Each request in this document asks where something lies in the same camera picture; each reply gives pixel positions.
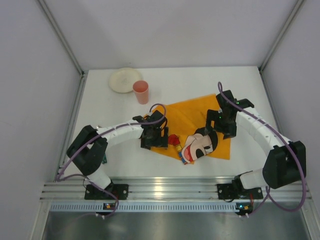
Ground orange cartoon placemat cloth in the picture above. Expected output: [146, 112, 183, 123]
[151, 94, 231, 165]

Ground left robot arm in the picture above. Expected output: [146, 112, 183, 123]
[66, 110, 169, 190]

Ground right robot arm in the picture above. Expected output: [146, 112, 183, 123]
[205, 90, 307, 190]

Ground pink plastic cup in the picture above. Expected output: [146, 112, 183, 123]
[132, 80, 149, 105]

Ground cream round plate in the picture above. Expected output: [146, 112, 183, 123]
[108, 67, 143, 94]

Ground aluminium mounting rail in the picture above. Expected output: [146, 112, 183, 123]
[39, 176, 312, 202]

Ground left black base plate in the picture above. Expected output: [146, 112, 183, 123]
[84, 184, 129, 200]

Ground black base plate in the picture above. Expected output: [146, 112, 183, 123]
[216, 183, 264, 201]
[84, 184, 129, 200]

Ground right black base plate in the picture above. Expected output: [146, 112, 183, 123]
[216, 183, 264, 201]

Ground white slotted cable duct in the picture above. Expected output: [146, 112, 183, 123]
[50, 202, 252, 213]

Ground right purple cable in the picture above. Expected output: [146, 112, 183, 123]
[217, 81, 308, 217]

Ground purple cable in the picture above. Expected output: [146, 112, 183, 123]
[54, 103, 169, 218]
[217, 81, 308, 217]

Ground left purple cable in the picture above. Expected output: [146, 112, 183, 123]
[54, 103, 169, 218]

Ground left aluminium frame post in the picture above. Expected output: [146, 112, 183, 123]
[36, 0, 85, 76]

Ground aluminium frame post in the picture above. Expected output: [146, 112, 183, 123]
[258, 0, 306, 74]
[36, 0, 85, 76]

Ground right aluminium frame post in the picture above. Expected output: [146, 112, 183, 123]
[258, 0, 306, 74]

